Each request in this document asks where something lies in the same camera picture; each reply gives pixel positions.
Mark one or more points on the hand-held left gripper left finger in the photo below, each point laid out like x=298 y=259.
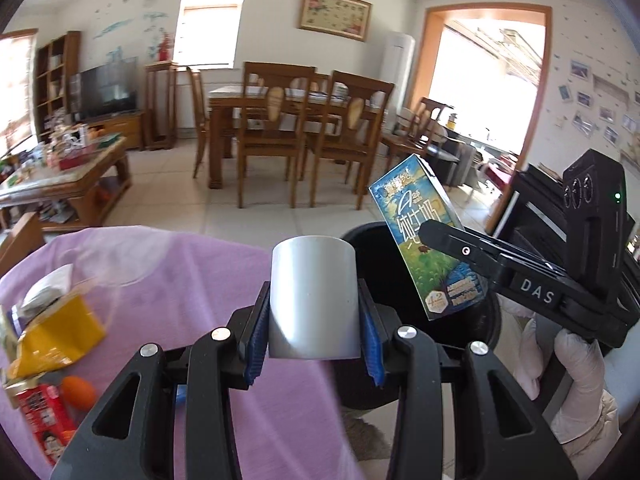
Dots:
x=257 y=332

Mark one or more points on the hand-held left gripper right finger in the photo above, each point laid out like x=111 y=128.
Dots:
x=372 y=340

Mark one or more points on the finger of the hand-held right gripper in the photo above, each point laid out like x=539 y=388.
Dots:
x=465 y=250

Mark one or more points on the grey cup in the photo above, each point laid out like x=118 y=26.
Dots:
x=312 y=300

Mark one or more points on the blue green milk carton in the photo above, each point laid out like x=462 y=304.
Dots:
x=410 y=205

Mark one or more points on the black trash bin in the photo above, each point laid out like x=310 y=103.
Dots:
x=372 y=260

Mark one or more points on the orange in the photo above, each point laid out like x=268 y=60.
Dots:
x=79 y=392

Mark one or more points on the person's right hand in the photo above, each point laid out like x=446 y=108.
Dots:
x=580 y=380

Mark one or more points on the grey armchair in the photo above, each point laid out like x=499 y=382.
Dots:
x=457 y=157

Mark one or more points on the beige fluffy rug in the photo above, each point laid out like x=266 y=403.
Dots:
x=367 y=435

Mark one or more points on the purple tablecloth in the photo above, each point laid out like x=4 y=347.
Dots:
x=175 y=285

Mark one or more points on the wooden dining chair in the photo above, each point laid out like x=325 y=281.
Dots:
x=345 y=145
x=198 y=110
x=262 y=140
x=415 y=125

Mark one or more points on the white standing air conditioner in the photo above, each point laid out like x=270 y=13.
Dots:
x=400 y=65

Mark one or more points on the yellow packet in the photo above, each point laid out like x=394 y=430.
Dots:
x=60 y=332

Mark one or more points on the red snack packet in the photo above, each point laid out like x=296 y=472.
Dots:
x=45 y=420

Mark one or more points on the wooden coffee table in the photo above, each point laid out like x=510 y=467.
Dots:
x=85 y=180

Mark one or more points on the wooden dining table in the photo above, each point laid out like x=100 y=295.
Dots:
x=225 y=97

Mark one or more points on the wooden television stand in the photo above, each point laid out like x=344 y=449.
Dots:
x=125 y=127

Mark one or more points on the tall wooden plant stand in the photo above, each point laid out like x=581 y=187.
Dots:
x=160 y=105

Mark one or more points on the shiny foil wrapper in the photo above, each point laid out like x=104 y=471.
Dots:
x=7 y=340

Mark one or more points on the wooden chair back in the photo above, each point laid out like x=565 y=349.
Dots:
x=20 y=245

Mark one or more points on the framed floral picture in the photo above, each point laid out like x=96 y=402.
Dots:
x=335 y=14

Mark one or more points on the flat screen television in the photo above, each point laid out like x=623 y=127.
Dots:
x=107 y=87

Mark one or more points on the red hanging ornament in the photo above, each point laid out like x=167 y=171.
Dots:
x=165 y=47

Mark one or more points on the bright window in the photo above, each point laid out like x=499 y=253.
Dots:
x=210 y=25

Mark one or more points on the wooden bookshelf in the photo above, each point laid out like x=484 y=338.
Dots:
x=72 y=75

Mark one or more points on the group of wall photos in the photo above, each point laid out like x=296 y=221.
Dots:
x=600 y=110

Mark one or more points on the orange door frame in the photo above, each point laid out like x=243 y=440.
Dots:
x=542 y=85

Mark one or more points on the blue fish wall decals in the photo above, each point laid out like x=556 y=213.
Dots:
x=117 y=25

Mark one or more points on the window with wooden frame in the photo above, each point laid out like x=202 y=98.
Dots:
x=15 y=85

